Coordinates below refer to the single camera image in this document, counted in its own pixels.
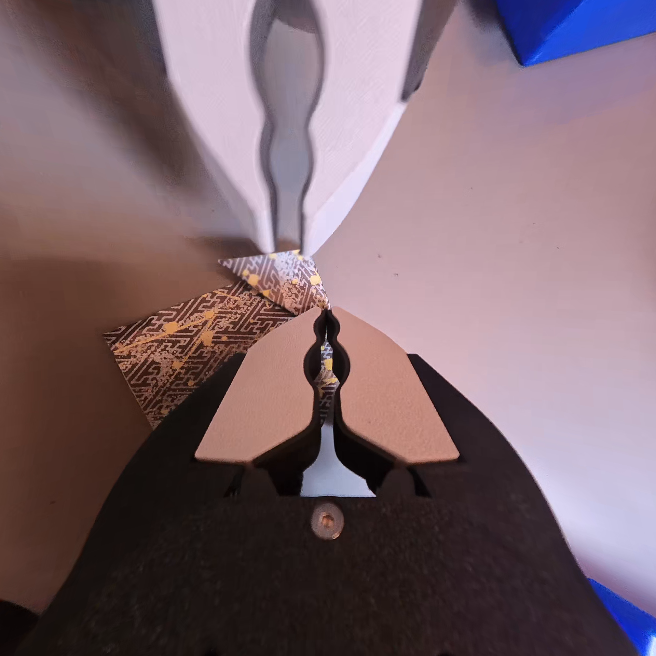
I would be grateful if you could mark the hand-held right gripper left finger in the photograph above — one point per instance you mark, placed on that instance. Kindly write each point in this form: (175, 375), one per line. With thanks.
(256, 405)

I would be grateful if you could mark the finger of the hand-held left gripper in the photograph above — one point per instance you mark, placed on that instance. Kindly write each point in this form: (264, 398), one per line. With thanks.
(210, 82)
(359, 82)

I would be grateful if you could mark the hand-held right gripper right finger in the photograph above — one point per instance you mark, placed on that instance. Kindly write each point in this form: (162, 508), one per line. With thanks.
(395, 405)

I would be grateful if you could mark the yellow backed black patterned paper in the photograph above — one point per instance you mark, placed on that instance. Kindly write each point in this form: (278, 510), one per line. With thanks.
(195, 338)

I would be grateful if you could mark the blue plastic bin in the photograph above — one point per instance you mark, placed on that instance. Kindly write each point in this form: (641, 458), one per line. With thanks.
(574, 26)
(627, 615)

